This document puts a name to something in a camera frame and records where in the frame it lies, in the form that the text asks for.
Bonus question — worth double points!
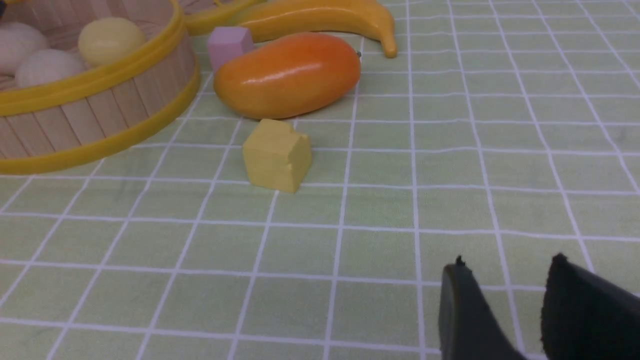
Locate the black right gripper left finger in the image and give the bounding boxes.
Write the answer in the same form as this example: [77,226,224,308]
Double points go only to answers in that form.
[438,255,525,360]

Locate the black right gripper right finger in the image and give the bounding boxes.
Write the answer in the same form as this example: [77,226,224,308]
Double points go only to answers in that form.
[541,253,640,360]

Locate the yellow bun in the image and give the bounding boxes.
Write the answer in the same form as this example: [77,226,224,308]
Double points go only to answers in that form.
[77,17,147,67]

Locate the white bun front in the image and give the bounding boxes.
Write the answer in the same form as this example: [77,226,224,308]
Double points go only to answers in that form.
[14,48,87,88]

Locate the white bun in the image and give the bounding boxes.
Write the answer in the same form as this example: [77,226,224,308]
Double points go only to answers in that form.
[0,22,50,76]
[14,48,87,88]

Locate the bamboo steamer lid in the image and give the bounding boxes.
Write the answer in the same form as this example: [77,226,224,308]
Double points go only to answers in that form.
[178,0,264,36]

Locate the bamboo steamer tray yellow rims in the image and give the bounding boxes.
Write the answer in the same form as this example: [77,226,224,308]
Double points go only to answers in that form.
[1,0,201,174]

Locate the green checkered tablecloth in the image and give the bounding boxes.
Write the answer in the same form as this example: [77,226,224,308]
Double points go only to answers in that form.
[1,0,640,360]

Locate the yellow foam block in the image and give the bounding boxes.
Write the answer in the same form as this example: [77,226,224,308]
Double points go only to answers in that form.
[242,119,313,193]

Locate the orange toy mango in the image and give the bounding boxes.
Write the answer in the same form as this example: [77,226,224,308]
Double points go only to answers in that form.
[213,32,362,120]

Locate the yellow toy banana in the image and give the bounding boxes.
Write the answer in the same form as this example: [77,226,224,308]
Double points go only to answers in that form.
[229,0,398,59]

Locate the pink foam cube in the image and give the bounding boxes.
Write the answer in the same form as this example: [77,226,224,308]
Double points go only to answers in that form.
[206,26,256,72]

